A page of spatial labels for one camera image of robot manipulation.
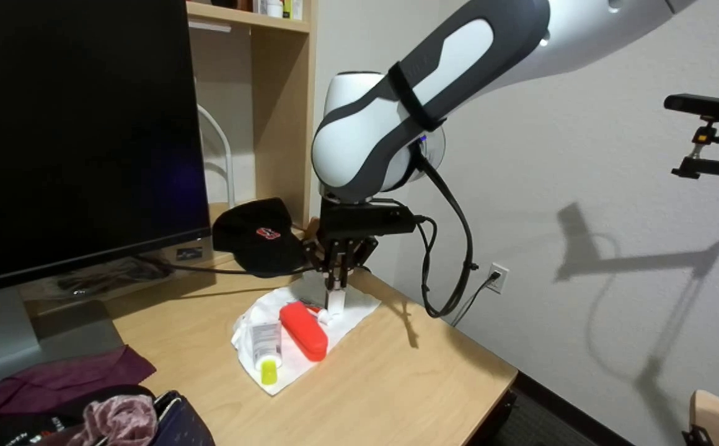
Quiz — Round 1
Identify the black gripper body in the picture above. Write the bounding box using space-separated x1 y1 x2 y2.
315 234 379 271

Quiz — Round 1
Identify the red case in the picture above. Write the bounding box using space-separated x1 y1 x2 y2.
278 301 332 365

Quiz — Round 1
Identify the black cap red logo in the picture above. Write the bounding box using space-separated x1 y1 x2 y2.
211 197 317 280

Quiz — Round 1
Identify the white tube yellow cap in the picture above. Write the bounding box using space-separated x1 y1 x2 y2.
248 323 288 390

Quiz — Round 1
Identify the white cloth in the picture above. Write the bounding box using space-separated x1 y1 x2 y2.
229 271 384 398

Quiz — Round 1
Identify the small blue object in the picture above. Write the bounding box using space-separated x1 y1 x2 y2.
173 242 205 266

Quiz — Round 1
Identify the white gooseneck lamp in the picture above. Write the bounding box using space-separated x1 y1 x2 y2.
195 104 237 208

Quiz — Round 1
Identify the wooden desk hutch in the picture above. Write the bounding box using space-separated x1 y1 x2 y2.
183 0 323 231

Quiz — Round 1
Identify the pink fabric bundle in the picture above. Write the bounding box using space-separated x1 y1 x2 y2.
66 395 160 446

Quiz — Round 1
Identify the maroon cloth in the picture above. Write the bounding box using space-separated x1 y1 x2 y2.
0 345 159 421

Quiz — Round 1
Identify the black monitor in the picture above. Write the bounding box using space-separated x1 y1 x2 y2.
0 0 215 292

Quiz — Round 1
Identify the grey monitor stand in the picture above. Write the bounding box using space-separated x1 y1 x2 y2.
0 283 128 382

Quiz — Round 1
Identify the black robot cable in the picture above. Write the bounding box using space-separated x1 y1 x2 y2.
391 147 478 323

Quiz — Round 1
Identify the thin black desk cable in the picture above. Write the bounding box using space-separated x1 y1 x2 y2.
134 254 330 280

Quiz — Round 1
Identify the white wall outlet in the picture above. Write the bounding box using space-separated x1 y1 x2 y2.
486 261 514 297

